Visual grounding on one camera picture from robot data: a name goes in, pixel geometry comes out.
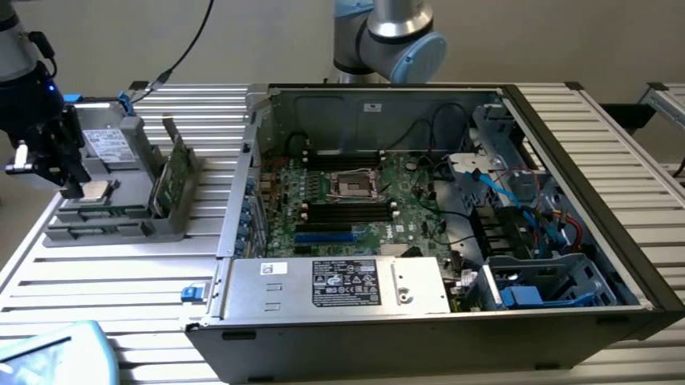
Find green RAM stick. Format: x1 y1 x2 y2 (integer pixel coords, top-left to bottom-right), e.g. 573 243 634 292
75 205 149 217

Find blue case latch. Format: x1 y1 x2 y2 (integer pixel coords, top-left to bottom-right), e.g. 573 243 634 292
181 283 209 302

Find red wire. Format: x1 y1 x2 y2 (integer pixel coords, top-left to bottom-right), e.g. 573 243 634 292
556 208 585 244

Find silver chipset heat sink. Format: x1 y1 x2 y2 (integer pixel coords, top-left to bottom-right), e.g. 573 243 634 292
378 244 419 258

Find silver CPU chip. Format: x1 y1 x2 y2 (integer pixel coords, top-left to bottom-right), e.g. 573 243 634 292
79 181 113 201

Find black expansion slot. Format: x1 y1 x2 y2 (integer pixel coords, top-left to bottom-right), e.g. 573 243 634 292
294 223 356 234

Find blue expansion slot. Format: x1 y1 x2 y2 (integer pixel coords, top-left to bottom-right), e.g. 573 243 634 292
294 232 360 245

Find metal slat side table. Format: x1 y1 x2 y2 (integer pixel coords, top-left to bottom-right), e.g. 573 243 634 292
640 82 685 136

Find grey parts rack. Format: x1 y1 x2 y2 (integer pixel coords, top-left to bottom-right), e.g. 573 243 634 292
41 99 208 248

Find black wire in case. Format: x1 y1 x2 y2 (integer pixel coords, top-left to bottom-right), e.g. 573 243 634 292
389 103 475 152

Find silver hard disk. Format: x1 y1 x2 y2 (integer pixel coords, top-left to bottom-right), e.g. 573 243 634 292
79 128 142 164

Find light blue plastic object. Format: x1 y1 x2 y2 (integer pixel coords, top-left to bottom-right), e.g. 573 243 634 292
0 319 122 385

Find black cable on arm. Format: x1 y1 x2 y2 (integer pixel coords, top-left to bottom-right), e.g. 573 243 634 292
19 30 59 79

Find green graphics card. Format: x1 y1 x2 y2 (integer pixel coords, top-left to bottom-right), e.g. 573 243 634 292
149 115 194 214

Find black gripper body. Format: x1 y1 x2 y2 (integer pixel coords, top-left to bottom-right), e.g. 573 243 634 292
0 63 83 188

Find light blue SATA wire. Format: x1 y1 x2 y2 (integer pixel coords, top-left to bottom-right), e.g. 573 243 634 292
467 170 564 257

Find black open PC case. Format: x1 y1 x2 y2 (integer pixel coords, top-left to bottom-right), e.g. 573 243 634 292
184 82 685 384

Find green Dell motherboard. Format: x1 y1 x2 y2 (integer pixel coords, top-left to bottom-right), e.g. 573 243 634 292
256 151 463 258

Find black USB cable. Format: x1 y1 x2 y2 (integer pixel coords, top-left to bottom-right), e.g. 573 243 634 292
129 0 217 103

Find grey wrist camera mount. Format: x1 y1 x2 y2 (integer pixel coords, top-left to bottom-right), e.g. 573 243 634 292
3 139 62 192

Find black RAM slot bank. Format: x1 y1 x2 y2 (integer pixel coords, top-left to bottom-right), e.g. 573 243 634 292
305 149 386 170
302 201 401 225

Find silver power supply unit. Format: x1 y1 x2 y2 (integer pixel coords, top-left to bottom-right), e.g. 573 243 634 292
220 256 468 317

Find grey disk bay blue rails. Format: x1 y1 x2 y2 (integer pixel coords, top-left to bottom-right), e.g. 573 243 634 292
464 252 630 312

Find metal CPU socket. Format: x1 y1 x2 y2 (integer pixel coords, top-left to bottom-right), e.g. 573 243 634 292
325 171 378 201

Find grey metal disk bay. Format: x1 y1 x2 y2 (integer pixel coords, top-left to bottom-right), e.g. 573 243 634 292
447 103 539 204

